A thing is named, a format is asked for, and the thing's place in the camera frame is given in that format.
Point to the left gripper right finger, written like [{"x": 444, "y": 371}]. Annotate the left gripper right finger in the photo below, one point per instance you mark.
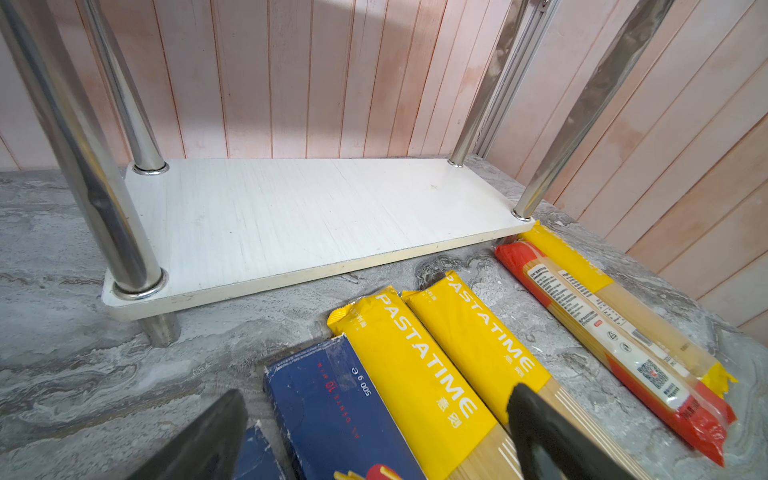
[{"x": 549, "y": 447}]

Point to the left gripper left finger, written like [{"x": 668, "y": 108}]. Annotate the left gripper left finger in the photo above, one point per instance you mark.
[{"x": 208, "y": 448}]

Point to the red spaghetti pack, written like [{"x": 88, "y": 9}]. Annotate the red spaghetti pack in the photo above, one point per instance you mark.
[{"x": 685, "y": 404}]

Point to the dark blue pasta bag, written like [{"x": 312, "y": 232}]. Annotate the dark blue pasta bag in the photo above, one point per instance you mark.
[{"x": 256, "y": 460}]

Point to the white two-tier shelf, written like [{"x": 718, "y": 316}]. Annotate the white two-tier shelf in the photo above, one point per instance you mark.
[{"x": 178, "y": 236}]

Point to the yellow pastatime spaghetti pack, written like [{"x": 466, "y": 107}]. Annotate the yellow pastatime spaghetti pack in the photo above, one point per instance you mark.
[
  {"x": 494, "y": 361},
  {"x": 449, "y": 429}
]

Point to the blue Barilla spaghetti box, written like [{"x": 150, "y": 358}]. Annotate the blue Barilla spaghetti box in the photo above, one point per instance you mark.
[{"x": 333, "y": 421}]

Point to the yellow spaghetti pack far right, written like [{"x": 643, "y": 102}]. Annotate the yellow spaghetti pack far right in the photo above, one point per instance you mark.
[{"x": 640, "y": 321}]

